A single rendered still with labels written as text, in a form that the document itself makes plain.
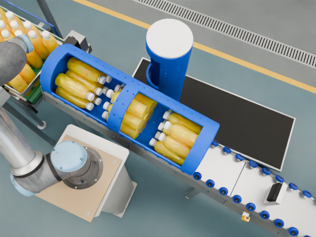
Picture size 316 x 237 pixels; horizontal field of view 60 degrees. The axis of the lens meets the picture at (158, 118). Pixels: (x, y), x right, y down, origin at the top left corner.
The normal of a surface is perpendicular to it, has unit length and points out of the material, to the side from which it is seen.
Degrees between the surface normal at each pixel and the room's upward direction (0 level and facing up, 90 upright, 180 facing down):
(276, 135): 0
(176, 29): 0
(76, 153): 8
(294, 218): 0
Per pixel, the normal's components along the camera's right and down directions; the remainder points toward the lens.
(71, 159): 0.15, -0.43
